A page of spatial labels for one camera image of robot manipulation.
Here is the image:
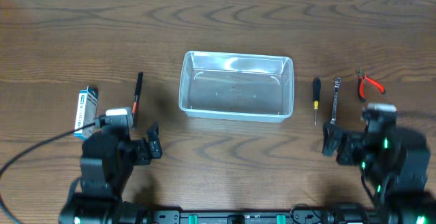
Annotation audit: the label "red black cutting pliers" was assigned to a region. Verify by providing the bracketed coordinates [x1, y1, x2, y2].
[355, 69, 387, 103]

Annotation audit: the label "left black cable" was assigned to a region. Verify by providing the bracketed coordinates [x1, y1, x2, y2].
[0, 121, 97, 224]

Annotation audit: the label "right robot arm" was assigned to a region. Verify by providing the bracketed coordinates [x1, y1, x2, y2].
[322, 110, 435, 224]

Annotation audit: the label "black yellow precision screwdriver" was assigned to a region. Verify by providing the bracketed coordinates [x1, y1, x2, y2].
[313, 77, 321, 126]

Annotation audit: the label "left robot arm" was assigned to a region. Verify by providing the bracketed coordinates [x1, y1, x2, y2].
[59, 123, 163, 224]

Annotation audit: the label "silver ratchet wrench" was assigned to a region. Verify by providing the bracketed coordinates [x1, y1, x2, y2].
[330, 77, 341, 125]

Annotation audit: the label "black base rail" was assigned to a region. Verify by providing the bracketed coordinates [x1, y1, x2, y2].
[151, 204, 381, 224]

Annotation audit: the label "blue white cardboard box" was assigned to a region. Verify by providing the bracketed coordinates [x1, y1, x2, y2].
[74, 86, 98, 140]

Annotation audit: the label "clear plastic container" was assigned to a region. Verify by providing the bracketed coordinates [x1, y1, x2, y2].
[178, 50, 295, 123]

